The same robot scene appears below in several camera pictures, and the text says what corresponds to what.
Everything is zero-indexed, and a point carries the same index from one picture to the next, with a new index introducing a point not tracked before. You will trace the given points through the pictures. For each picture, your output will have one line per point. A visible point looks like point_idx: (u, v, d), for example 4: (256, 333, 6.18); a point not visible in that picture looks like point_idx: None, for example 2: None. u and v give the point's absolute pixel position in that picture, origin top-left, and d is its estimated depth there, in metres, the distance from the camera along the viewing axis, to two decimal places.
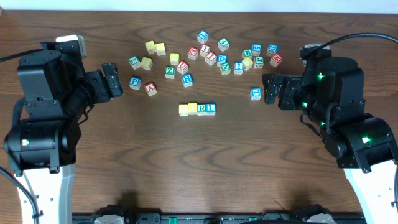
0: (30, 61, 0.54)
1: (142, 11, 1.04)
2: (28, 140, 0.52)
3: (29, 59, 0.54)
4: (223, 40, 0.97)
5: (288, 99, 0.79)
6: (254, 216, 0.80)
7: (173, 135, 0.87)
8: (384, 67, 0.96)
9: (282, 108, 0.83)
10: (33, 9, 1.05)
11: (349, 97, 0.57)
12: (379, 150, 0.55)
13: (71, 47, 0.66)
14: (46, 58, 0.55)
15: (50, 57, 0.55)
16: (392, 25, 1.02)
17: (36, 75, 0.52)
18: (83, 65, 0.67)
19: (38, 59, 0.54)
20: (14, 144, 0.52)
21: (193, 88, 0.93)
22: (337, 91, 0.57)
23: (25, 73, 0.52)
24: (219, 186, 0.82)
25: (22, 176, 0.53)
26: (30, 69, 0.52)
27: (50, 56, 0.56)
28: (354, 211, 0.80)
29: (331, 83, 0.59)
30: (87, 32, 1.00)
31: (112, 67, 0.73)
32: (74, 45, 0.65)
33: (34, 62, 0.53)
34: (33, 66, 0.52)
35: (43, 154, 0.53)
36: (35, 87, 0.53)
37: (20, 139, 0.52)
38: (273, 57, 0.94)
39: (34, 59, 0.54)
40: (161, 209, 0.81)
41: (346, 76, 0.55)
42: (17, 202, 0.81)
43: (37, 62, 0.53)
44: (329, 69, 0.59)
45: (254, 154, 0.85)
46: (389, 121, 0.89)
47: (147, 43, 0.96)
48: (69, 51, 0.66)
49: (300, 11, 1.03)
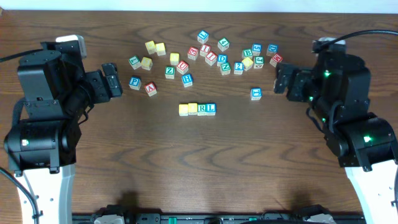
0: (30, 61, 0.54)
1: (142, 11, 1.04)
2: (27, 140, 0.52)
3: (29, 59, 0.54)
4: (223, 40, 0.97)
5: (296, 90, 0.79)
6: (254, 216, 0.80)
7: (173, 135, 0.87)
8: (384, 67, 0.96)
9: (290, 99, 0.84)
10: (33, 9, 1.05)
11: (354, 96, 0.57)
12: (380, 150, 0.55)
13: (71, 47, 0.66)
14: (46, 58, 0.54)
15: (50, 58, 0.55)
16: (392, 25, 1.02)
17: (36, 75, 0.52)
18: (83, 65, 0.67)
19: (38, 59, 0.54)
20: (14, 144, 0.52)
21: (193, 88, 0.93)
22: (343, 90, 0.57)
23: (25, 73, 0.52)
24: (219, 185, 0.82)
25: (22, 176, 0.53)
26: (30, 69, 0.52)
27: (50, 56, 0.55)
28: (354, 211, 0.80)
29: (337, 81, 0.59)
30: (87, 32, 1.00)
31: (113, 68, 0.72)
32: (74, 45, 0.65)
33: (33, 62, 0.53)
34: (33, 66, 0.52)
35: (43, 154, 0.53)
36: (34, 88, 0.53)
37: (19, 139, 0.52)
38: (273, 57, 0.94)
39: (34, 59, 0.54)
40: (161, 208, 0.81)
41: (352, 76, 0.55)
42: (17, 202, 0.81)
43: (37, 62, 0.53)
44: (335, 68, 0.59)
45: (254, 154, 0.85)
46: (389, 121, 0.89)
47: (147, 43, 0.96)
48: (69, 51, 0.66)
49: (300, 11, 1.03)
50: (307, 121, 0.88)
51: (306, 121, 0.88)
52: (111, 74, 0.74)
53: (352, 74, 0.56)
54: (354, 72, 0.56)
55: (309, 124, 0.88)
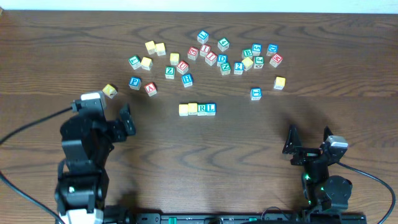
0: (69, 129, 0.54)
1: (142, 11, 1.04)
2: (73, 190, 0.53)
3: (67, 127, 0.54)
4: (223, 41, 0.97)
5: (296, 162, 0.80)
6: (254, 216, 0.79)
7: (173, 135, 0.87)
8: (384, 66, 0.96)
9: (291, 163, 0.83)
10: (33, 9, 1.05)
11: (331, 210, 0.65)
12: None
13: (94, 104, 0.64)
14: (82, 129, 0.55)
15: (85, 127, 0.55)
16: (391, 25, 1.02)
17: (76, 145, 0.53)
18: (104, 119, 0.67)
19: (76, 127, 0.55)
20: (61, 193, 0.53)
21: (193, 88, 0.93)
22: (325, 203, 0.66)
23: (68, 142, 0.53)
24: (219, 185, 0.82)
25: (65, 215, 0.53)
26: (70, 139, 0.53)
27: (85, 124, 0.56)
28: (354, 211, 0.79)
29: (324, 195, 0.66)
30: (87, 33, 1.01)
31: (129, 115, 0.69)
32: (97, 102, 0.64)
33: (72, 132, 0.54)
34: (72, 137, 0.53)
35: (83, 203, 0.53)
36: (74, 152, 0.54)
37: (66, 188, 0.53)
38: (273, 57, 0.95)
39: (72, 127, 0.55)
40: (161, 209, 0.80)
41: (336, 202, 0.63)
42: (16, 202, 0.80)
43: (76, 132, 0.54)
44: (326, 189, 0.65)
45: (254, 154, 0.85)
46: (390, 121, 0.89)
47: (147, 43, 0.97)
48: (93, 107, 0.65)
49: (300, 11, 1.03)
50: (308, 121, 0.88)
51: (307, 121, 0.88)
52: (126, 119, 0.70)
53: (337, 201, 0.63)
54: (337, 200, 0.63)
55: (309, 124, 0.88)
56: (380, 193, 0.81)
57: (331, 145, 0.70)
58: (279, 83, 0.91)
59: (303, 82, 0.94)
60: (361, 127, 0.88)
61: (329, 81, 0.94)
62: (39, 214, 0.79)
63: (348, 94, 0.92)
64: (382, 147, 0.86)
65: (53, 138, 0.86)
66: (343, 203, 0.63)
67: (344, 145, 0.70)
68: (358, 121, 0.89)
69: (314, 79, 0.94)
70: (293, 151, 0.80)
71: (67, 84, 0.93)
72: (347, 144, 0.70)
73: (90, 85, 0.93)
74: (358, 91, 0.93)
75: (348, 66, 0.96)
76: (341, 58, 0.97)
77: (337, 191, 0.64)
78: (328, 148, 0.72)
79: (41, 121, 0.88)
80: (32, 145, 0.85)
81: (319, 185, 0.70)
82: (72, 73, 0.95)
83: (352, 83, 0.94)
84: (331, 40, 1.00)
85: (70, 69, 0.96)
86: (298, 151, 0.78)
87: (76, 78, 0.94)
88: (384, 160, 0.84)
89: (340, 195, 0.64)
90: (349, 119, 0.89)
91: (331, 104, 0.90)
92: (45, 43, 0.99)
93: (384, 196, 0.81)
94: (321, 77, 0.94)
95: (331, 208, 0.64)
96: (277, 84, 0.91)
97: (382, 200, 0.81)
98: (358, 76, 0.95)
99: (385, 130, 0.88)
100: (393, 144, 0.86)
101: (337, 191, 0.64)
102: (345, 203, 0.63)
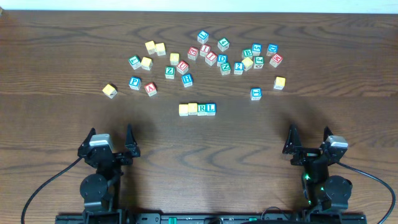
0: (89, 191, 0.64)
1: (142, 11, 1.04)
2: None
3: (87, 190, 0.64)
4: (223, 41, 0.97)
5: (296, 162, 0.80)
6: (254, 216, 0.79)
7: (173, 135, 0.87)
8: (384, 67, 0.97)
9: (291, 163, 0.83)
10: (34, 9, 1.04)
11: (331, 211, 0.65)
12: None
13: (103, 149, 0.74)
14: (100, 191, 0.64)
15: (102, 188, 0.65)
16: (391, 26, 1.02)
17: (96, 205, 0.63)
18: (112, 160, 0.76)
19: (94, 190, 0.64)
20: None
21: (193, 88, 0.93)
22: (325, 205, 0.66)
23: (89, 204, 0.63)
24: (219, 185, 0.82)
25: None
26: (91, 202, 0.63)
27: (101, 185, 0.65)
28: (354, 211, 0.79)
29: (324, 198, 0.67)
30: (87, 33, 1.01)
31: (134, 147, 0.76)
32: (106, 147, 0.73)
33: (92, 195, 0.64)
34: (93, 199, 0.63)
35: None
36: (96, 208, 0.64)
37: None
38: (273, 57, 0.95)
39: (91, 189, 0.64)
40: (161, 209, 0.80)
41: (336, 205, 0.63)
42: (16, 202, 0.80)
43: (94, 195, 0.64)
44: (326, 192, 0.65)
45: (254, 154, 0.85)
46: (390, 121, 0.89)
47: (147, 43, 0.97)
48: (102, 151, 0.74)
49: (300, 12, 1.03)
50: (308, 121, 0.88)
51: (306, 121, 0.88)
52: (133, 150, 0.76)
53: (337, 205, 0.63)
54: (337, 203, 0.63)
55: (309, 124, 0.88)
56: (380, 193, 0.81)
57: (331, 145, 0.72)
58: (279, 83, 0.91)
59: (303, 83, 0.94)
60: (361, 127, 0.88)
61: (329, 81, 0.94)
62: (38, 214, 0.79)
63: (348, 95, 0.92)
64: (382, 148, 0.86)
65: (53, 138, 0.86)
66: (342, 205, 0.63)
67: (344, 144, 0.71)
68: (357, 121, 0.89)
69: (314, 79, 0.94)
70: (293, 152, 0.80)
71: (67, 84, 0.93)
72: (346, 144, 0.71)
73: (90, 85, 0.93)
74: (357, 91, 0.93)
75: (347, 66, 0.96)
76: (341, 58, 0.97)
77: (337, 192, 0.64)
78: (328, 148, 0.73)
79: (41, 121, 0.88)
80: (32, 145, 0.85)
81: (319, 185, 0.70)
82: (72, 73, 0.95)
83: (352, 84, 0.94)
84: (331, 40, 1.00)
85: (69, 69, 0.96)
86: (298, 152, 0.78)
87: (76, 78, 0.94)
88: (384, 160, 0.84)
89: (339, 195, 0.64)
90: (349, 119, 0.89)
91: (331, 104, 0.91)
92: (45, 43, 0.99)
93: (384, 196, 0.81)
94: (321, 77, 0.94)
95: (331, 208, 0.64)
96: (277, 84, 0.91)
97: (382, 200, 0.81)
98: (357, 76, 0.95)
99: (384, 130, 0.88)
100: (392, 144, 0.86)
101: (337, 191, 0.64)
102: (344, 204, 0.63)
